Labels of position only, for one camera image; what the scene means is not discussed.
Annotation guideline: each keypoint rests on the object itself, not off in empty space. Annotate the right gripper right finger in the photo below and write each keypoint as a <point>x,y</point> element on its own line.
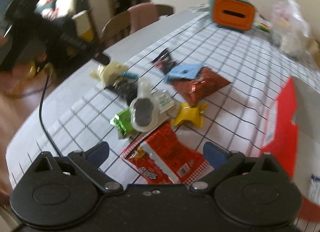
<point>224,162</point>

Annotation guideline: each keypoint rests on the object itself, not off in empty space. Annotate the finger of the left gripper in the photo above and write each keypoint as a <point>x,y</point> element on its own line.
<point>100,57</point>

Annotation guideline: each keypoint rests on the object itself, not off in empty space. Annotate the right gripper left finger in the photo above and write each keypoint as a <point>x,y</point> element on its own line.
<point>88,164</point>

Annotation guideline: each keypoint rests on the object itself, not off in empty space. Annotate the green snack bar packet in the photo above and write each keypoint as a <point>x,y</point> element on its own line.
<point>122,123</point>

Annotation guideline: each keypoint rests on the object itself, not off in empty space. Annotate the yellow snack packet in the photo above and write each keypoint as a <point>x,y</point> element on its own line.
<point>194,115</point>

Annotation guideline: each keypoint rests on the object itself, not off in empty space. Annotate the black red snack packet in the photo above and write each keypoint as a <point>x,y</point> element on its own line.
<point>164,62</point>

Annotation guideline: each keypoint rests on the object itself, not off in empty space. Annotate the red chips packet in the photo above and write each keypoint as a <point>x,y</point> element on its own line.
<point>161,158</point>

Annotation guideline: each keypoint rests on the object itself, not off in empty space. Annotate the clear packet dark cookie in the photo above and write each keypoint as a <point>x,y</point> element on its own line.
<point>144,109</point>

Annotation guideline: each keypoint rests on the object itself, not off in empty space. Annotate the green white small packet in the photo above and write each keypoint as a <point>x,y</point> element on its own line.
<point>164,100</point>

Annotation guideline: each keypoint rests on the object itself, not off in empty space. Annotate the left hand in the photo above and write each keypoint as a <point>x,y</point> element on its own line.
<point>10,79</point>

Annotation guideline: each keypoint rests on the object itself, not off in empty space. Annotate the pale yellow crumpled wrapper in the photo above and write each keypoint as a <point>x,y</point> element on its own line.
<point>107,74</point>

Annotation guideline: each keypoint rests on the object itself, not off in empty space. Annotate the small blue candy wrapper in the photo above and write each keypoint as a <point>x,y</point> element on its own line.
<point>130,75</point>

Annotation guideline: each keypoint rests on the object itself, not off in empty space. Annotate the white grid tablecloth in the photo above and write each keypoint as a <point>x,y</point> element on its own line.
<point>256,71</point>

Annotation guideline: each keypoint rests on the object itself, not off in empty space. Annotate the wooden chair with pink cloth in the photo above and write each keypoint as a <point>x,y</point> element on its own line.
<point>132,20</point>

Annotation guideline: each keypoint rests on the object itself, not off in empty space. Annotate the red white cardboard box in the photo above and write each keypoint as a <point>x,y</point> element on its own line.
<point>291,134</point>

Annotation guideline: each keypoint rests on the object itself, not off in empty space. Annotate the brown foil snack bag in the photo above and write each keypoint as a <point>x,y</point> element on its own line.
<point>205,84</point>

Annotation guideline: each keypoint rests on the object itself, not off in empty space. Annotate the light blue snack packet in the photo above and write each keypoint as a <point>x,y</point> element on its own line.
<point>183,71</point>

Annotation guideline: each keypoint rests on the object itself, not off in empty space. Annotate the orange teal tissue box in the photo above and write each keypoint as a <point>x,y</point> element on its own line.
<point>234,14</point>

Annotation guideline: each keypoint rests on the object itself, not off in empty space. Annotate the clear plastic bag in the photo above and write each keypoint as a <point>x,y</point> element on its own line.
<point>289,31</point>

